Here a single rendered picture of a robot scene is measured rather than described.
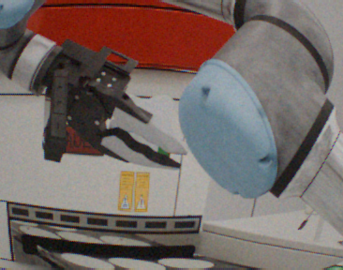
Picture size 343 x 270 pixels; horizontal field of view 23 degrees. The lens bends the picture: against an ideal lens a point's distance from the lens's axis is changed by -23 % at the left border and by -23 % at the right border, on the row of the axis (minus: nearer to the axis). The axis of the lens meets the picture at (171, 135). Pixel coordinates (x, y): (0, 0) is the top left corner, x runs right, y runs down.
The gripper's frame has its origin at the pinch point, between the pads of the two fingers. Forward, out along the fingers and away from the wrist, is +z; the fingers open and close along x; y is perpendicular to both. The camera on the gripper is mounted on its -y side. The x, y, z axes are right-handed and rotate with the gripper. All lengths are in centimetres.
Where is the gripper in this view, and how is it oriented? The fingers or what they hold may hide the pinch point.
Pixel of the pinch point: (171, 158)
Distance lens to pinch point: 117.5
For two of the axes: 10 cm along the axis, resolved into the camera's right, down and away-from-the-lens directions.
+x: -3.0, 5.9, 7.5
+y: 3.9, -6.4, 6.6
